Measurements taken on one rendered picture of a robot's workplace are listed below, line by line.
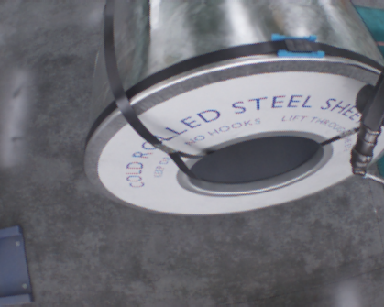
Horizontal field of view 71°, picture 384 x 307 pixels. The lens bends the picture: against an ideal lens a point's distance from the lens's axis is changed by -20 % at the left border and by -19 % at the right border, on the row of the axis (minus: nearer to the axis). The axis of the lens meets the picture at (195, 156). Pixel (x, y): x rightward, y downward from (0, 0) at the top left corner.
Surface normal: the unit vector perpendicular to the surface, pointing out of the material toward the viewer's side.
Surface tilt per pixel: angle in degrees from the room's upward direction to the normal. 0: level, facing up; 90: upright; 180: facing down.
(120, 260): 0
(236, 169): 6
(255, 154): 15
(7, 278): 0
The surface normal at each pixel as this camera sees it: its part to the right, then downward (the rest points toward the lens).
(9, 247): 0.03, -0.42
